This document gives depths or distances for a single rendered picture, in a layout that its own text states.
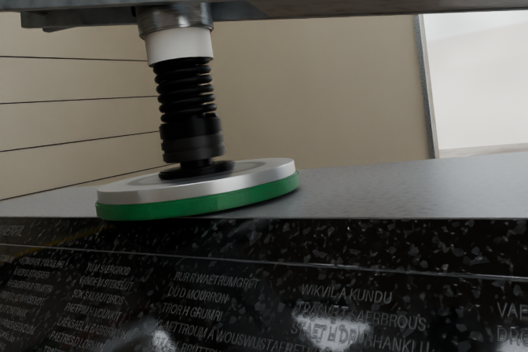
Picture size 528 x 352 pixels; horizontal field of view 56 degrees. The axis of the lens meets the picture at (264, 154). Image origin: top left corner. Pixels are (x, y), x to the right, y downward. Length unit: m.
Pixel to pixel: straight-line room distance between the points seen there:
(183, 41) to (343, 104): 5.46
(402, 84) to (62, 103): 3.92
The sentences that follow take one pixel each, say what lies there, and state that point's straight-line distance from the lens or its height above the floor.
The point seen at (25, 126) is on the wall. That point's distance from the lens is 6.03.
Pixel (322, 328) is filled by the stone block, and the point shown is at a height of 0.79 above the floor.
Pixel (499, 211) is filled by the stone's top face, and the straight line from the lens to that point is 0.35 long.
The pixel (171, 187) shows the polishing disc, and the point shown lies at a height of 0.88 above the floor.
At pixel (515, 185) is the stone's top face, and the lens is 0.44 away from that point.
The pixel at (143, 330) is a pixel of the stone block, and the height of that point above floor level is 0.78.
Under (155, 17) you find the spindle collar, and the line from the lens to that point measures 0.52.
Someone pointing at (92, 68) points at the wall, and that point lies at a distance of 6.65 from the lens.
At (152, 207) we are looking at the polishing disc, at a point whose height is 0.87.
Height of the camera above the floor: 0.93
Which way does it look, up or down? 4 degrees down
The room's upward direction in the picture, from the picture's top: 8 degrees counter-clockwise
